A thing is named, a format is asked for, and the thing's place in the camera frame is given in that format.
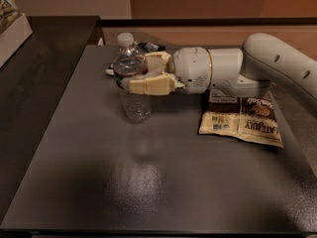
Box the brown and cream chip bag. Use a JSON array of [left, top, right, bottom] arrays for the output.
[[199, 89, 283, 148]]

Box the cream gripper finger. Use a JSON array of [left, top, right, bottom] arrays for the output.
[[146, 51, 171, 71], [121, 72, 185, 96]]

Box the blue snack bag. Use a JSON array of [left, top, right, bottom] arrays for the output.
[[105, 42, 165, 76]]

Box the clear plastic water bottle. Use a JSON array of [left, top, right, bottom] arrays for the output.
[[113, 33, 152, 123]]

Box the white box with snacks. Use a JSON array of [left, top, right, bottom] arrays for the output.
[[0, 0, 33, 67]]

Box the dark wooden side table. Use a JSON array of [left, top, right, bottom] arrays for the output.
[[0, 16, 100, 222]]

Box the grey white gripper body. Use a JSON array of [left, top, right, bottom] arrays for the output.
[[168, 47, 212, 94]]

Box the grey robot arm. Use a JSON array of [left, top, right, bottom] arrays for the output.
[[122, 33, 317, 111]]

